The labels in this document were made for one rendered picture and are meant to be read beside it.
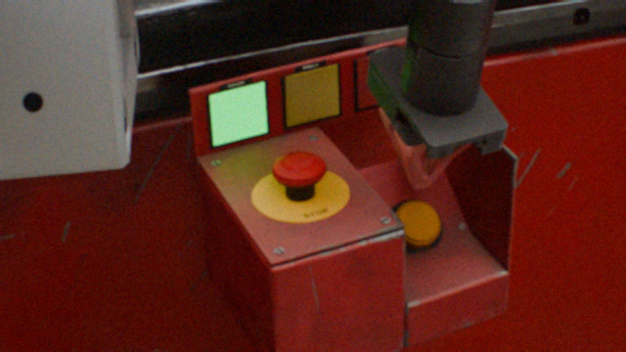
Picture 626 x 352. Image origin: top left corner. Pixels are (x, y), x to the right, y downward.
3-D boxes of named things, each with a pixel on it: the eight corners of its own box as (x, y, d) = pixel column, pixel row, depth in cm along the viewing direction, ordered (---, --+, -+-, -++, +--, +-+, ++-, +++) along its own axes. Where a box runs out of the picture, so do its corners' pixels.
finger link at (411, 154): (430, 133, 101) (447, 45, 94) (472, 196, 97) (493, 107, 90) (353, 153, 99) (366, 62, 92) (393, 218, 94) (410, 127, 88)
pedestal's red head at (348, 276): (280, 390, 94) (264, 192, 84) (206, 277, 107) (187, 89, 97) (508, 314, 101) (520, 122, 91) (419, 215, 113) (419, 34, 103)
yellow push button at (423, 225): (399, 259, 101) (406, 249, 99) (381, 216, 103) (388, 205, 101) (440, 245, 103) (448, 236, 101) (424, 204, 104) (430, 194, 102)
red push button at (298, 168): (286, 222, 93) (284, 180, 91) (265, 195, 96) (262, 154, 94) (336, 208, 94) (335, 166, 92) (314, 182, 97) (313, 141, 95)
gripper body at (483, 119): (441, 55, 95) (454, -21, 90) (506, 146, 89) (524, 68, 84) (364, 71, 93) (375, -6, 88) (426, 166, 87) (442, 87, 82)
